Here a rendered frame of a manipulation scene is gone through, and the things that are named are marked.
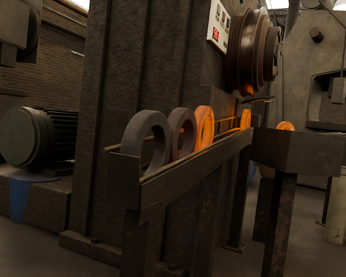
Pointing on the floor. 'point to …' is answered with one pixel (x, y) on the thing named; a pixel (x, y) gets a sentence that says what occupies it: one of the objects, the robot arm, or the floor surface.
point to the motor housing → (263, 203)
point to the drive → (36, 163)
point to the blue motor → (251, 172)
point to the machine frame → (215, 66)
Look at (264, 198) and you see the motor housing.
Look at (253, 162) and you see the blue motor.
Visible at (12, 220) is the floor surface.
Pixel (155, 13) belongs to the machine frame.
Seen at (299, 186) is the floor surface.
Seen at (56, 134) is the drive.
